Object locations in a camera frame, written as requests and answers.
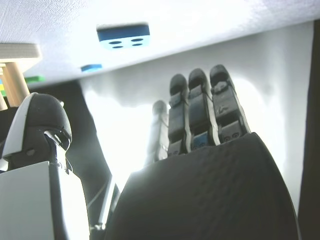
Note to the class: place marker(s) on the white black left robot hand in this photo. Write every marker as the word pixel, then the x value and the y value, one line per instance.
pixel 200 190

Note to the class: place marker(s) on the rainbow striped cylinder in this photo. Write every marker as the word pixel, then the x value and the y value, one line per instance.
pixel 2 87

